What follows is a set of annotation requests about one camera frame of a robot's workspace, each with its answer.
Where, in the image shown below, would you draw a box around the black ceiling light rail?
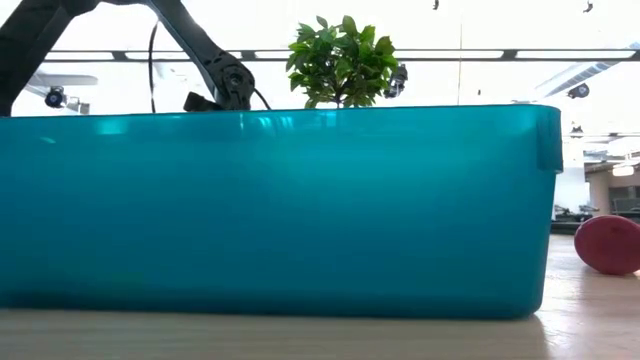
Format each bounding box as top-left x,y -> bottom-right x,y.
42,48 -> 640,63

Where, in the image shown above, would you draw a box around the pink paint bottle white cap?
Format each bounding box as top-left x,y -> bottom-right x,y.
573,214 -> 640,277

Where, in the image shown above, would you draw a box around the teal plastic tray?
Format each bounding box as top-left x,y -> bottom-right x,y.
0,103 -> 565,321

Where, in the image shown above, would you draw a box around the green leafy artificial plant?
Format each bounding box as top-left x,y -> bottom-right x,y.
284,14 -> 401,110

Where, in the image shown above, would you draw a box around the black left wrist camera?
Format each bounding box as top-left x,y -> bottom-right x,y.
182,91 -> 225,113

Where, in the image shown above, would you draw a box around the grey ceiling duct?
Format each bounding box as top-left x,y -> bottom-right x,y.
534,42 -> 640,100

